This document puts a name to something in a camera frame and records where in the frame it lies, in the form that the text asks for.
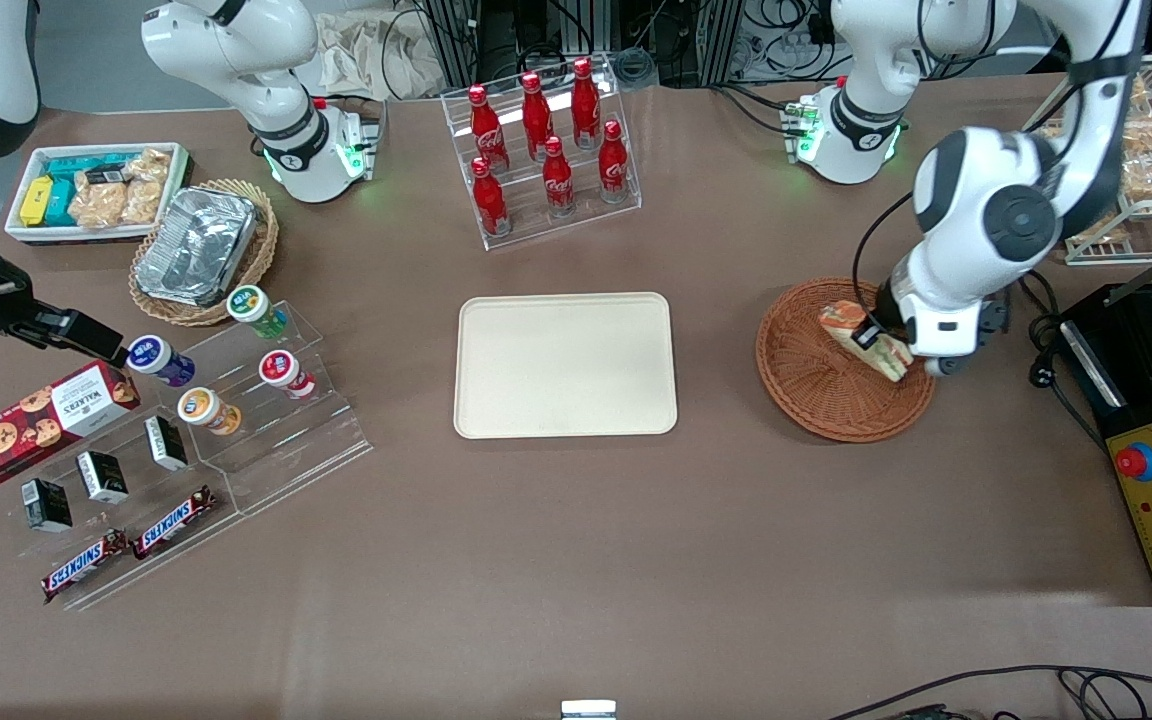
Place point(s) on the triangular sandwich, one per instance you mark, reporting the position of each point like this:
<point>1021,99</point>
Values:
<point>841,322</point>

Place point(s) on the clear bag of crackers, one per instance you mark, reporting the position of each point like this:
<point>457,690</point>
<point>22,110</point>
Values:
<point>144,190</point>
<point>96,203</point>

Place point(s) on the red white-capped gum bottle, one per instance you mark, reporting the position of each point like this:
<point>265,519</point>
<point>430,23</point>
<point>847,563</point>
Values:
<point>284,372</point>

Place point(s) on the purple white-capped gum bottle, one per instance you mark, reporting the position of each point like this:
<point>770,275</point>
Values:
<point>156,358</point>

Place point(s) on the clear acrylic bottle rack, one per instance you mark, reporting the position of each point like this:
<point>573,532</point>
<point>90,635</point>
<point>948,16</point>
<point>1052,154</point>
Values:
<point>536,228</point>

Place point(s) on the Snickers chocolate bar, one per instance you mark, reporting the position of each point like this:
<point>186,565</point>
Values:
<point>84,566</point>
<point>174,522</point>

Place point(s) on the clear acrylic stepped shelf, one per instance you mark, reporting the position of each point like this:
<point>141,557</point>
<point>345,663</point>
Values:
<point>296,450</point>

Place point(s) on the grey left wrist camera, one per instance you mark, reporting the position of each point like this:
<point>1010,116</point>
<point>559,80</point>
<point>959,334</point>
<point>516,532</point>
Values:
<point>941,366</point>

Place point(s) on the white rectangular bin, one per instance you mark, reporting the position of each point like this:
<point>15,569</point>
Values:
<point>21,232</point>

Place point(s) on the small silver white device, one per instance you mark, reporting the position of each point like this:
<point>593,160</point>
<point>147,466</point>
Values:
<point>588,710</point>

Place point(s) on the teal snack box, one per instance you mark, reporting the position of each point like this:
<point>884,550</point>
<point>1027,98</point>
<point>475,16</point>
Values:
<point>61,205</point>
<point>76,165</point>

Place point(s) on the beige crumpled bag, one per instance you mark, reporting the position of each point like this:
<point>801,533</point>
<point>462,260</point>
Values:
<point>376,55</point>

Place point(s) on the black appliance with yellow panel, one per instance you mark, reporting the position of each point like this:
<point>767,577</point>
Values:
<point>1126,350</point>

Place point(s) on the light wicker basket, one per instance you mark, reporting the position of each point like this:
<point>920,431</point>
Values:
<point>261,255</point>

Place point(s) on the green white-capped gum bottle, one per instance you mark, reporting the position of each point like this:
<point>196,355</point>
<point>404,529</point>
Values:
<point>251,305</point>

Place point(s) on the beige rectangular tray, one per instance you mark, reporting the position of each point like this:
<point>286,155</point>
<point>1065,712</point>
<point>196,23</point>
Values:
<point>566,365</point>

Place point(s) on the small black carton box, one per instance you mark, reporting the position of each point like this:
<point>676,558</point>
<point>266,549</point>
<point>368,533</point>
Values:
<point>167,443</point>
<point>102,477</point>
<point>46,504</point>

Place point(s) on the red emergency stop button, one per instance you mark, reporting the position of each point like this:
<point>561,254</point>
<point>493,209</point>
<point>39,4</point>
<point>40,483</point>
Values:
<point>1136,460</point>

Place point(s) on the orange white-capped gum bottle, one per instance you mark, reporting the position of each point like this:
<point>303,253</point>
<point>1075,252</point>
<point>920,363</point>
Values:
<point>204,410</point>

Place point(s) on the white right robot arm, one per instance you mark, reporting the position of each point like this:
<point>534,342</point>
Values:
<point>236,50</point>

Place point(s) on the yellow snack box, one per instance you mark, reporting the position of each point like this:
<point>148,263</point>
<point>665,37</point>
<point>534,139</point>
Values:
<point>35,200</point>

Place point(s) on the red Walkers shortbread box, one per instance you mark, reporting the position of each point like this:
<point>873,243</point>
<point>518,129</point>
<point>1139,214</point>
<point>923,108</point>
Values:
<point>36,425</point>

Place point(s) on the red Coca-Cola bottle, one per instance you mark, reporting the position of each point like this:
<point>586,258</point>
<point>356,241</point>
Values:
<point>487,125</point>
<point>537,115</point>
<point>490,200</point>
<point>586,100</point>
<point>559,180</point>
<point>614,165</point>

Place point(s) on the brown wicker basket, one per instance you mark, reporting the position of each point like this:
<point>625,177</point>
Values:
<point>816,390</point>

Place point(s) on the aluminium foil container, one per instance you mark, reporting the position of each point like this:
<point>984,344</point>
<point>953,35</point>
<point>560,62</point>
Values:
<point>196,245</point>

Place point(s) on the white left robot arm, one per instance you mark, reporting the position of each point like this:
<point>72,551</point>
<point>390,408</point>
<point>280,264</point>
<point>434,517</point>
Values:
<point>946,190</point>

